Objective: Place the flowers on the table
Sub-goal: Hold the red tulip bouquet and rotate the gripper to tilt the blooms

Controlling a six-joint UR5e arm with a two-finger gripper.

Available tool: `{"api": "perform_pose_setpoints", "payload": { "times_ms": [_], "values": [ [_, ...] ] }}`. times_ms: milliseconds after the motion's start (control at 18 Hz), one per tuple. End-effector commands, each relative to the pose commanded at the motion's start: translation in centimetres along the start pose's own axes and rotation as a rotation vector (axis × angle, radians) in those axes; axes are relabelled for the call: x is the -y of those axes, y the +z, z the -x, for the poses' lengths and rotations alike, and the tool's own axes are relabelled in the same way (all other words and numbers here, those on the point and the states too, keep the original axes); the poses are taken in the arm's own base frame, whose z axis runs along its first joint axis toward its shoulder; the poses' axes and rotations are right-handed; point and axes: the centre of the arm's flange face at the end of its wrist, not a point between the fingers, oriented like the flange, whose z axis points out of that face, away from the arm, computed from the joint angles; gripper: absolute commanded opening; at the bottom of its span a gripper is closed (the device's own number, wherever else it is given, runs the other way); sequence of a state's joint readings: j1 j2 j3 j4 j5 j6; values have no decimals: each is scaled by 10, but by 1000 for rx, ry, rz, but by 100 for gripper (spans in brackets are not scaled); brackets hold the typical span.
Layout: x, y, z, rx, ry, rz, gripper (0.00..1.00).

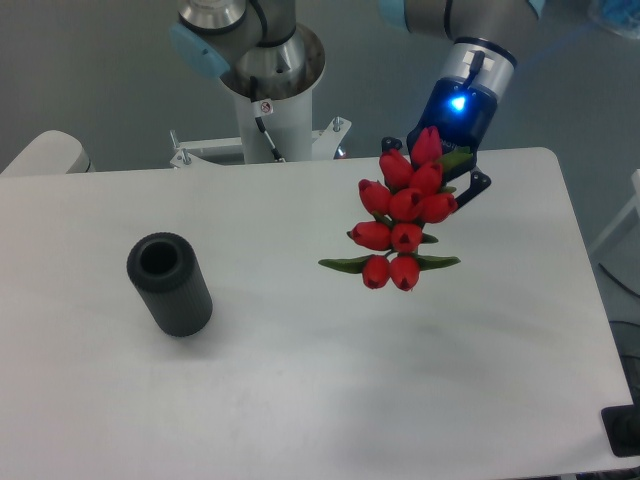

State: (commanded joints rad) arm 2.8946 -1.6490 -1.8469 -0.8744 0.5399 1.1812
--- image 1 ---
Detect black cable on pedestal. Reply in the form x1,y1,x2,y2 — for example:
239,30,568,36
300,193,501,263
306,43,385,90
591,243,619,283
248,74,287,164

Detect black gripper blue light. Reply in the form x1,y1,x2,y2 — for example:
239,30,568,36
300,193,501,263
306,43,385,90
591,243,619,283
381,78,498,211

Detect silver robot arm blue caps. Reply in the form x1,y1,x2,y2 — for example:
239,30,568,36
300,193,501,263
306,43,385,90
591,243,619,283
169,1,544,205

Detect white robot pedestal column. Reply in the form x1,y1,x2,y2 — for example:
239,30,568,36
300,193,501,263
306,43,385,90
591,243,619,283
219,24,327,165

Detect red tulip bouquet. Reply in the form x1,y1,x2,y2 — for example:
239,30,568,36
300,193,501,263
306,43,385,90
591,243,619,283
318,127,472,291

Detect black device at table edge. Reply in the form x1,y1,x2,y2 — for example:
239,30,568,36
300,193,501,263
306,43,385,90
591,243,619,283
601,405,639,458

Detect black floor cable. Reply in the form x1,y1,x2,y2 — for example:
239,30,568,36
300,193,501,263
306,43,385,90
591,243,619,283
598,264,640,297

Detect white furniture at right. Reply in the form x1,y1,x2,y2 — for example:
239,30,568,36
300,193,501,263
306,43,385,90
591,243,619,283
587,170,639,261

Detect white pedestal base frame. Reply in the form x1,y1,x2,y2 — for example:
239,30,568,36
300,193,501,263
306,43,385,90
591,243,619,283
169,116,352,170

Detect white chair back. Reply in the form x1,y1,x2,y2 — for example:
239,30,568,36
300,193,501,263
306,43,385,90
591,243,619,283
1,130,96,178

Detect black ribbed cylindrical vase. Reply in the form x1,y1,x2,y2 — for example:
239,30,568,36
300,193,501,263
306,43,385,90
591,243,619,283
126,232,213,337

